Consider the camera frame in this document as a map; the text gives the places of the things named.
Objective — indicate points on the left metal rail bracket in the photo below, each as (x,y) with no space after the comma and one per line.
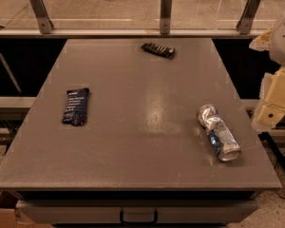
(41,14)

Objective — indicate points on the dark blue snack packet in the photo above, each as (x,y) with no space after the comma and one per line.
(75,112)

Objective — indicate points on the metal rail bracket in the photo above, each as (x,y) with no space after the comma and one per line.
(246,20)
(41,14)
(165,16)

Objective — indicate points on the cardboard box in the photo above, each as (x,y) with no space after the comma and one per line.
(11,217)

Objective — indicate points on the horizontal metal rail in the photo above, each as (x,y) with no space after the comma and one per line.
(128,33)

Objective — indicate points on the grey drawer with handle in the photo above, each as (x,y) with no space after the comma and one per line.
(137,212)

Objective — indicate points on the black snack bar wrapper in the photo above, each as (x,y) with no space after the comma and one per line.
(156,49)

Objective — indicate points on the middle metal rail bracket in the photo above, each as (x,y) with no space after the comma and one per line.
(165,16)

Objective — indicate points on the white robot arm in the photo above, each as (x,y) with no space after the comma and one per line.
(277,50)

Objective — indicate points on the silver blue redbull can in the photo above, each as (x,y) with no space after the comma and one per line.
(225,146)

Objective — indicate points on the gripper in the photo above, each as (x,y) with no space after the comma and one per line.
(284,42)

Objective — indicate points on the right metal rail bracket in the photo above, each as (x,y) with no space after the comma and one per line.
(246,20)

